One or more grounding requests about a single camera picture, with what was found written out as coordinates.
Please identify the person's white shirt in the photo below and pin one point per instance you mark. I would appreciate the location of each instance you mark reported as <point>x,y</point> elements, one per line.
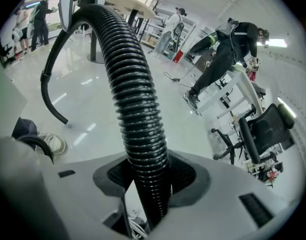
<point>5,89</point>

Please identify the round beige table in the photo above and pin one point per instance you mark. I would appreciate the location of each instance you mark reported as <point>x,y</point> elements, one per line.
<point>132,2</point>

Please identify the red flower bunch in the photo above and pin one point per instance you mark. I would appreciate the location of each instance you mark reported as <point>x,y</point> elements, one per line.
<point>272,175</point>

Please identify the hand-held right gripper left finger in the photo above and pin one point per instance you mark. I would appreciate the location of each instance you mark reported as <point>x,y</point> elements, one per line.
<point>110,179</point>

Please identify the black office chair with headrest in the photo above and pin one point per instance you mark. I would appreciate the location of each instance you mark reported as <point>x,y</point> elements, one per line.
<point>265,131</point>

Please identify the white desk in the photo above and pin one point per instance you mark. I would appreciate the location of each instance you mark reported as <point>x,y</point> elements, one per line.
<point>245,84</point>

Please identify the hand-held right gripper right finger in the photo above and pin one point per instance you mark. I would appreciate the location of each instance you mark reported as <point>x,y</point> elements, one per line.
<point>190,181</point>

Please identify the person's right white shoe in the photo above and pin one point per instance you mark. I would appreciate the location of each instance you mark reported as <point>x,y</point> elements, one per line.
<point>51,142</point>

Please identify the person's navy trousers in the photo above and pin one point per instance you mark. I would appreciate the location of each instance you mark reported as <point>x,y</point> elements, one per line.
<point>24,129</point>

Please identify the red box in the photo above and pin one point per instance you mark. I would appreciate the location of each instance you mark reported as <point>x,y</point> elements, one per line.
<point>178,56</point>

